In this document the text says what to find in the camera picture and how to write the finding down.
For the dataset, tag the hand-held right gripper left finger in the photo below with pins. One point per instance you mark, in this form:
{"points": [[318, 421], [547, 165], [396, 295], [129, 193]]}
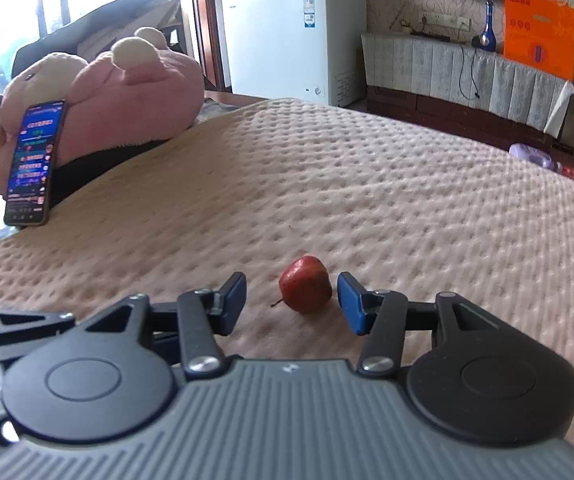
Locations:
{"points": [[234, 300]]}

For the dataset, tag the blue glass vase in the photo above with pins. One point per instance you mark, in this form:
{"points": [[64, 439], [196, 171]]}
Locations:
{"points": [[488, 35]]}

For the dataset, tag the dark furniture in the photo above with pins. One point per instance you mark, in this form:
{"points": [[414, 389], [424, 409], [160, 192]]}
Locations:
{"points": [[92, 25]]}

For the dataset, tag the beige quilted blanket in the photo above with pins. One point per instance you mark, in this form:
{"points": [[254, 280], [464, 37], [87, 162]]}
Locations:
{"points": [[367, 200]]}

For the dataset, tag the orange box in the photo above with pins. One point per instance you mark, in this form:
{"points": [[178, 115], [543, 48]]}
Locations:
{"points": [[542, 35]]}

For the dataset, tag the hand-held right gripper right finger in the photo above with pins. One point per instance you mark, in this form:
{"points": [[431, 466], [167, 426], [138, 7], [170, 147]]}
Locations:
{"points": [[349, 305]]}

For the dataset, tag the black smartphone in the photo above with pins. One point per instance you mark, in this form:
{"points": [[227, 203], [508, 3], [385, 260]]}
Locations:
{"points": [[34, 160]]}

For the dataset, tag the white wall sockets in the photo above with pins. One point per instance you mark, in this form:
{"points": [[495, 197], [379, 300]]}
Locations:
{"points": [[444, 21]]}

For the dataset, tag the red apple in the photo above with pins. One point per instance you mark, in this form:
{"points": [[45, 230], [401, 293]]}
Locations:
{"points": [[304, 285]]}

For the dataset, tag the cloth-covered tv bench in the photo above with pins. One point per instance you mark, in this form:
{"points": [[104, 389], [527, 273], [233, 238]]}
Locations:
{"points": [[417, 67]]}

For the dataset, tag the pink plush toy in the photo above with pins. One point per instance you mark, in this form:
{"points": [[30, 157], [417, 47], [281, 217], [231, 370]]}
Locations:
{"points": [[142, 95]]}

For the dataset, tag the small red object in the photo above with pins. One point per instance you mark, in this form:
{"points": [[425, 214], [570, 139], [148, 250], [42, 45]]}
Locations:
{"points": [[571, 170]]}

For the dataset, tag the dark wooden cabinet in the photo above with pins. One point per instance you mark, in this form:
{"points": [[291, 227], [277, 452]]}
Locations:
{"points": [[442, 106]]}

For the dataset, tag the white chest freezer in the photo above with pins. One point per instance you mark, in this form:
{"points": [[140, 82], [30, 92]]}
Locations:
{"points": [[272, 40]]}

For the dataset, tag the purple plastic object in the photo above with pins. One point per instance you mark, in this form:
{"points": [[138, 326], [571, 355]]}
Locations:
{"points": [[534, 156]]}

